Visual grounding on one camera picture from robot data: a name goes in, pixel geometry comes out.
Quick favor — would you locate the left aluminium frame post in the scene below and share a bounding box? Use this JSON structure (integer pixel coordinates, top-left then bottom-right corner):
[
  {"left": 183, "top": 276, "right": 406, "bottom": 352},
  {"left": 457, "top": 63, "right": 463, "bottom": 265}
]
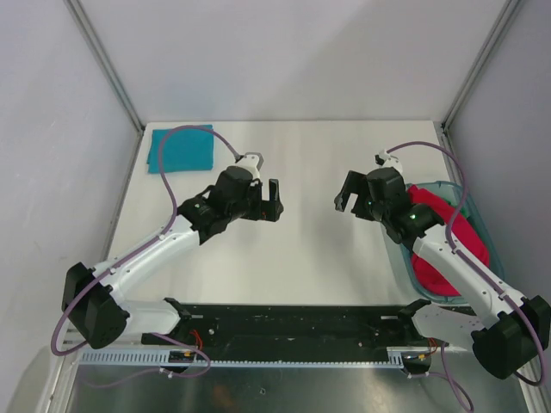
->
[{"left": 64, "top": 0, "right": 145, "bottom": 133}]

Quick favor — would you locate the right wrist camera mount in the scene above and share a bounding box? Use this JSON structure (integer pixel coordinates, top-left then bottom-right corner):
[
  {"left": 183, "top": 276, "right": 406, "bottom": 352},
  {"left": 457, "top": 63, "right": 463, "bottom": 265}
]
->
[{"left": 375, "top": 150, "right": 404, "bottom": 174}]

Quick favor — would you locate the translucent blue plastic bin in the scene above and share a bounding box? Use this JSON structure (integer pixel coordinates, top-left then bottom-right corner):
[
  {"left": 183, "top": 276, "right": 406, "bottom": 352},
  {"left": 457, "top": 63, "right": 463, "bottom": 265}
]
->
[{"left": 399, "top": 181, "right": 505, "bottom": 305}]

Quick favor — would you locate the aluminium frame post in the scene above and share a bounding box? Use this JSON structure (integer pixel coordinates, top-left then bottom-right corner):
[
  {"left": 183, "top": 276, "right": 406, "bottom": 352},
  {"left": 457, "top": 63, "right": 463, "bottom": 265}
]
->
[
  {"left": 64, "top": 0, "right": 145, "bottom": 133},
  {"left": 441, "top": 0, "right": 525, "bottom": 132}
]

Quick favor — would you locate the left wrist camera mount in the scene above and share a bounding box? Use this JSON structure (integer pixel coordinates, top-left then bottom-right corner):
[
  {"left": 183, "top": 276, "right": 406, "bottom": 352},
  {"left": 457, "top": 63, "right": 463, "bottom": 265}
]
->
[{"left": 235, "top": 152, "right": 263, "bottom": 179}]

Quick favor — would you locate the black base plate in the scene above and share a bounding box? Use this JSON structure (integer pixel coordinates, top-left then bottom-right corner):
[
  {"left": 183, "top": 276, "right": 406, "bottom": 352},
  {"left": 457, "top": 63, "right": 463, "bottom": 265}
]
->
[{"left": 165, "top": 302, "right": 430, "bottom": 348}]

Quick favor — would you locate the red t shirt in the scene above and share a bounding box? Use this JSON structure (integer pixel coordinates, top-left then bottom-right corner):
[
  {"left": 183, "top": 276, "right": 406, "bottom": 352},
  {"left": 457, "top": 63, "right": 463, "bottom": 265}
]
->
[{"left": 407, "top": 185, "right": 490, "bottom": 298}]

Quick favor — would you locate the green t shirt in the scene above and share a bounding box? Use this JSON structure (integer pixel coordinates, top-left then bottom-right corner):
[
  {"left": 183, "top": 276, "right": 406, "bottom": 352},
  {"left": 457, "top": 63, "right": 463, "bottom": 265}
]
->
[{"left": 445, "top": 199, "right": 471, "bottom": 219}]

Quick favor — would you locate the right aluminium frame post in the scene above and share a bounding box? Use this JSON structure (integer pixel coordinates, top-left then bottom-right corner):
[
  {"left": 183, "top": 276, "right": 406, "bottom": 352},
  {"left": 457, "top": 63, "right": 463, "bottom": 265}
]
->
[{"left": 441, "top": 0, "right": 525, "bottom": 132}]

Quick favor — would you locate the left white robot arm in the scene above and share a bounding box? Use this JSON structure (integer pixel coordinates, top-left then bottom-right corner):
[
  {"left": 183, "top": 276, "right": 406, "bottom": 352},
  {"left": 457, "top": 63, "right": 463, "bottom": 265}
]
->
[{"left": 62, "top": 166, "right": 283, "bottom": 349}]

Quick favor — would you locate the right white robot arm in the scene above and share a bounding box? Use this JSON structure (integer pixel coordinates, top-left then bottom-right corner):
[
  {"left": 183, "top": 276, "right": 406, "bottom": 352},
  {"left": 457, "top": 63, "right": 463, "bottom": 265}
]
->
[{"left": 335, "top": 167, "right": 550, "bottom": 379}]

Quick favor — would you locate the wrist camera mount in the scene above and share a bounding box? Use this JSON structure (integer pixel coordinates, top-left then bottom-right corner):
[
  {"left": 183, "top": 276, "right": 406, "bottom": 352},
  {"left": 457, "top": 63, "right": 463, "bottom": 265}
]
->
[
  {"left": 235, "top": 152, "right": 263, "bottom": 179},
  {"left": 375, "top": 150, "right": 404, "bottom": 174}
]

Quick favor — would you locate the white slotted cable duct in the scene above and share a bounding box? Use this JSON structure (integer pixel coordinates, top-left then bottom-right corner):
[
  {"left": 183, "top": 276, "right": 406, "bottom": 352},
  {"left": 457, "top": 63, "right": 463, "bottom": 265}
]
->
[{"left": 78, "top": 348, "right": 404, "bottom": 369}]

